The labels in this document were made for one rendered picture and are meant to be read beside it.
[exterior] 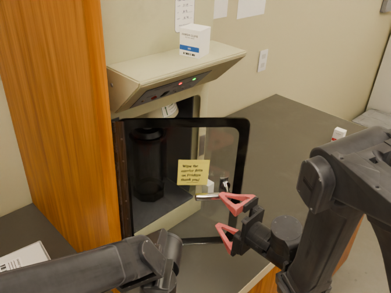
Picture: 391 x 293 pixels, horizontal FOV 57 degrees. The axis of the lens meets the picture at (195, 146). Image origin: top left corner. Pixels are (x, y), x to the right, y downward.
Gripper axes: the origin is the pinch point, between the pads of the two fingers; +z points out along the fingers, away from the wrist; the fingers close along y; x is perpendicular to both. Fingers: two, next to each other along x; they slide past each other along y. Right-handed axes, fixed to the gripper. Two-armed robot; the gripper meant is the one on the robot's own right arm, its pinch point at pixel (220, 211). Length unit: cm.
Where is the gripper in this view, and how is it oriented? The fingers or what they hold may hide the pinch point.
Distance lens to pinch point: 84.5
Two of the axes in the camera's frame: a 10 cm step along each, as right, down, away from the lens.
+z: -7.1, -4.1, 5.7
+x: -7.0, 3.6, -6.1
